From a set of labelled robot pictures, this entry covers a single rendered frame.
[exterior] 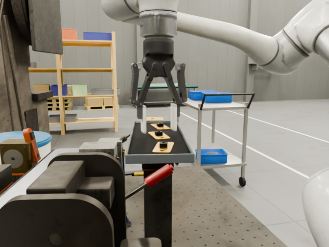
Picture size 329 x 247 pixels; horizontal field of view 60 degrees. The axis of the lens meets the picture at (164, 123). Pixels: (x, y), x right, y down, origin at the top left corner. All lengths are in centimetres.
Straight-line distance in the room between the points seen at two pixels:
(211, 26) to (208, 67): 1040
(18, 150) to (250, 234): 93
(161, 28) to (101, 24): 989
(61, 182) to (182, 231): 86
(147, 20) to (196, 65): 1045
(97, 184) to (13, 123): 359
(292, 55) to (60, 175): 85
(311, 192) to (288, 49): 52
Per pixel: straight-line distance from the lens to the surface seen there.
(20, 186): 93
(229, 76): 1168
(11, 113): 401
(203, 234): 120
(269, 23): 1260
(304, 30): 103
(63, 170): 44
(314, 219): 70
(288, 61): 107
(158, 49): 69
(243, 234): 123
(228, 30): 92
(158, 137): 71
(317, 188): 70
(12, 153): 120
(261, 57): 100
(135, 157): 57
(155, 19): 69
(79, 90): 606
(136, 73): 69
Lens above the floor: 133
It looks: 11 degrees down
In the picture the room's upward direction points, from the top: straight up
